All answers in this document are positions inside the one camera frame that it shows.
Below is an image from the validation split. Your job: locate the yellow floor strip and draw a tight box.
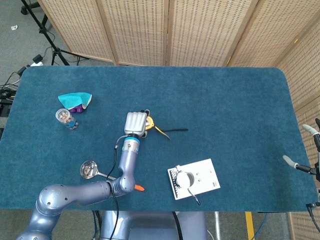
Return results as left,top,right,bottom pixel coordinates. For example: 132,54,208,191
244,211,256,240

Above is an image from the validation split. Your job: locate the bent steel wire black tip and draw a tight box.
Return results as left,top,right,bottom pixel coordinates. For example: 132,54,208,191
187,187,202,206

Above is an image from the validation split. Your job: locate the teal cloth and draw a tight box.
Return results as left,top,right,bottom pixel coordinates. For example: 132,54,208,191
57,92,93,111

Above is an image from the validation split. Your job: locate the black office chair base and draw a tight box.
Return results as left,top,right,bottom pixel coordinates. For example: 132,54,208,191
20,4,50,25

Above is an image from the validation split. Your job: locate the blue velvet tablecloth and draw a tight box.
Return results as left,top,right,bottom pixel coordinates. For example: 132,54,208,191
0,65,319,213

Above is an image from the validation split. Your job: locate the black floor cable bundle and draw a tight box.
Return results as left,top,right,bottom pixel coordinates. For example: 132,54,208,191
0,72,21,118

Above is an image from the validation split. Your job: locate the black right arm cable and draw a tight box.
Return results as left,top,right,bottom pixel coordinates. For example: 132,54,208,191
306,202,320,233

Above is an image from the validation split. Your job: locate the black torso cable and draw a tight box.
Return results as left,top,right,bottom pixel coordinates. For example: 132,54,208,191
171,211,185,240

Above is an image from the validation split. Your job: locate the silver table leg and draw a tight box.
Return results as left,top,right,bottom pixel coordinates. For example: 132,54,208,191
214,211,222,240

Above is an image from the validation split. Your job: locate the woven wooden folding screen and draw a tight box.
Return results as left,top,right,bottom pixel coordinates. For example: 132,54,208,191
37,0,320,240

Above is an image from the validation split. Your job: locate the white power strip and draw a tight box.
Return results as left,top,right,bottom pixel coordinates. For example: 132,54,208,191
16,62,44,76

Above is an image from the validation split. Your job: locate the black tripod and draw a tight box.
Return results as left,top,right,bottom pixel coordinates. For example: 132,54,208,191
21,0,90,66

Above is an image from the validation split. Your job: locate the blue cable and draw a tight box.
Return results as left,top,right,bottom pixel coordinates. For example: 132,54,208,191
251,212,269,240

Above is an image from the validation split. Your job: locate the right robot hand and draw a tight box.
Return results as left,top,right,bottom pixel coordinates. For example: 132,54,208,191
282,118,320,181

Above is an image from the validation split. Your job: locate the grey robot torso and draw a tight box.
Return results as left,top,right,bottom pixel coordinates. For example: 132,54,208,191
99,210,209,240

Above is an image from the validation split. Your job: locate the clear plastic snack jar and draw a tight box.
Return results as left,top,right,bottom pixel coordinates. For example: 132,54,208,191
55,108,79,131

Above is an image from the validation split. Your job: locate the steel ladle orange handle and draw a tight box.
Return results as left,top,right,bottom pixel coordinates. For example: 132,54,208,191
79,160,145,192

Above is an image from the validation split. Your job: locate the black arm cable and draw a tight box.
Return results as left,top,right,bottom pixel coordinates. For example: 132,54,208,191
106,135,131,240
306,202,320,233

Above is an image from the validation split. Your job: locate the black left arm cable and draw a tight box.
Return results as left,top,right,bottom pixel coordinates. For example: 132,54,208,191
106,135,131,240

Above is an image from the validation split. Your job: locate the yellow tape measure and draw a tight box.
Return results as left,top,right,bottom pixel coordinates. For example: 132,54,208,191
144,115,189,140

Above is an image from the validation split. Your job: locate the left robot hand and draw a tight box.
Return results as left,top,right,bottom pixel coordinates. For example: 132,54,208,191
124,109,152,138

